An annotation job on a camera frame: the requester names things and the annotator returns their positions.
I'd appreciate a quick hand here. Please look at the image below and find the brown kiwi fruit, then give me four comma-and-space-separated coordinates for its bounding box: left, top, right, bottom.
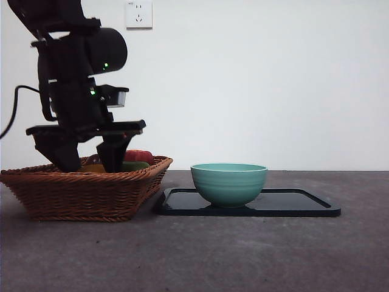
80, 164, 106, 173

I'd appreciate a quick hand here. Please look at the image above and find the teal ribbed bowl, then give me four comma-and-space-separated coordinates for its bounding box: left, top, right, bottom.
190, 163, 269, 209

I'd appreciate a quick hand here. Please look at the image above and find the red fruit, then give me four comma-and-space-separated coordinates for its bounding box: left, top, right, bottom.
124, 150, 154, 164

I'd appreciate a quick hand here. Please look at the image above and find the green fruit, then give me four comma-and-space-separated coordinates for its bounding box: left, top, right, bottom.
121, 161, 151, 172

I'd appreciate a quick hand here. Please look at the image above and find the brown wicker basket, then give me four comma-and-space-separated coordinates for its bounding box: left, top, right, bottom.
0, 155, 174, 222

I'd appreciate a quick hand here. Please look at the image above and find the black rectangular tray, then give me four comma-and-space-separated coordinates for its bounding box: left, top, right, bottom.
155, 187, 342, 217

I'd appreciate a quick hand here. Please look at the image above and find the left wrist grey camera box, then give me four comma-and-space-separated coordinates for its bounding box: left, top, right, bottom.
97, 86, 130, 109

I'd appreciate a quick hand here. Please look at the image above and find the white wall socket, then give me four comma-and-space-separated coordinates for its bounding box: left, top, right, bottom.
126, 1, 153, 30

